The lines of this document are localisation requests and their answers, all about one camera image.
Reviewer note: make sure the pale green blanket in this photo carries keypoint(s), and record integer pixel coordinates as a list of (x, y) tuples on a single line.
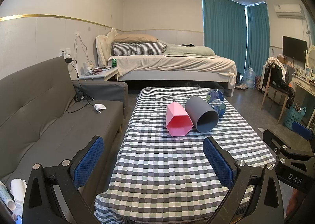
[(189, 51)]

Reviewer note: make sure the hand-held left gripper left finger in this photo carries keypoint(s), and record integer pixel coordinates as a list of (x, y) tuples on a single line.
[(91, 161)]

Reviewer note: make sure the checked tablecloth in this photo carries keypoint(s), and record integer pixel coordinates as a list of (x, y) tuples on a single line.
[(160, 164)]

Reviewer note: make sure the person's right hand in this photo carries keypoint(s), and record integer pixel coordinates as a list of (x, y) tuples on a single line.
[(292, 203)]

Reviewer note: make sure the white nightstand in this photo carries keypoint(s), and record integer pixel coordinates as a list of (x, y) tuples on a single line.
[(103, 74)]

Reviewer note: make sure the white dresser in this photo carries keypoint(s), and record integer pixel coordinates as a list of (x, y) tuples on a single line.
[(306, 91)]

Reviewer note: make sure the narrow teal curtain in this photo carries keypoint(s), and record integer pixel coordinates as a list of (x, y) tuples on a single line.
[(258, 41)]

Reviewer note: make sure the dark clothing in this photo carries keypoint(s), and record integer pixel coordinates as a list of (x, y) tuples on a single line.
[(187, 45)]

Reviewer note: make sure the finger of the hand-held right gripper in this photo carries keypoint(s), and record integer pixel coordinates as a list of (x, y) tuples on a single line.
[(272, 140), (304, 130)]

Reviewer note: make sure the clear water jug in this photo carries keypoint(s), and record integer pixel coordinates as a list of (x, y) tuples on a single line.
[(249, 78)]

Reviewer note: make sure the crumpled white tissue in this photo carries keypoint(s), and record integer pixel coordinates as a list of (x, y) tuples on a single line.
[(99, 107)]

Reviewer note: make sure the white framed mirror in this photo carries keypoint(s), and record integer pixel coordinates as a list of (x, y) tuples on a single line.
[(311, 56)]

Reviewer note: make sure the cream bedsheet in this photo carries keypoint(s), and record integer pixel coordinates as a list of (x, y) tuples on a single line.
[(172, 65)]

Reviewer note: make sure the black jacket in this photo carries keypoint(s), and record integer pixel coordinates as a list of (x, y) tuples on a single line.
[(280, 76)]

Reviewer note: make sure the checked quilt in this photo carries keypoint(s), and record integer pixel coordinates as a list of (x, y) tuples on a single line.
[(137, 48)]

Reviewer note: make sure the white shoes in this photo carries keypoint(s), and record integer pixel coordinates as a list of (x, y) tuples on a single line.
[(241, 86)]

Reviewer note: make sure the grey round cup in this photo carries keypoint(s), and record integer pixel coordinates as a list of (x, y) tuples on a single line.
[(200, 113)]

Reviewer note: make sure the pink hexagonal cup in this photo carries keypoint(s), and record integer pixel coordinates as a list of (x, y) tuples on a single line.
[(178, 120)]

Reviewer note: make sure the wooden chair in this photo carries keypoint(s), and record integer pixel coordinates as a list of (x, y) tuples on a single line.
[(269, 86)]

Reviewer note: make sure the grey sofa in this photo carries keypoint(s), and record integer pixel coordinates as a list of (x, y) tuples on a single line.
[(37, 115)]

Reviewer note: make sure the wide teal curtain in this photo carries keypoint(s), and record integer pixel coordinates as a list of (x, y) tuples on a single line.
[(224, 36)]

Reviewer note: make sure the green can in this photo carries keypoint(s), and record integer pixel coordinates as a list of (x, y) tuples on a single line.
[(114, 63)]

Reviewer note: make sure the white air conditioner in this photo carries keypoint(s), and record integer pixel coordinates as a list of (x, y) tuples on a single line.
[(288, 10)]

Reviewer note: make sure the white clothes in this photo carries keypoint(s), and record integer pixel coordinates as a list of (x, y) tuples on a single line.
[(273, 61)]

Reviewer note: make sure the bed with bedding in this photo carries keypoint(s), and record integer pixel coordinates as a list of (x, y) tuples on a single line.
[(102, 46)]

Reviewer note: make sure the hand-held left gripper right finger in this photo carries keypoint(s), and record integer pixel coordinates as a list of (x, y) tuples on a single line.
[(218, 163)]

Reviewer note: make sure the patterned paper roll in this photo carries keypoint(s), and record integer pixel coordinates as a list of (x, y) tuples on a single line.
[(5, 194)]

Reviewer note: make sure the black television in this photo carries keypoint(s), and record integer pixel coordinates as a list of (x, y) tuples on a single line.
[(294, 49)]

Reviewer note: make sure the beige pillow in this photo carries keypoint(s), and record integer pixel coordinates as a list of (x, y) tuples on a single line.
[(134, 38)]

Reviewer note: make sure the blue laundry basket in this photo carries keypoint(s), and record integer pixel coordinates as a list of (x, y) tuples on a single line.
[(294, 116)]

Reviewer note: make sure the white paper roll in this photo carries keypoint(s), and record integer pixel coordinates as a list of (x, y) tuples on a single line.
[(17, 189)]

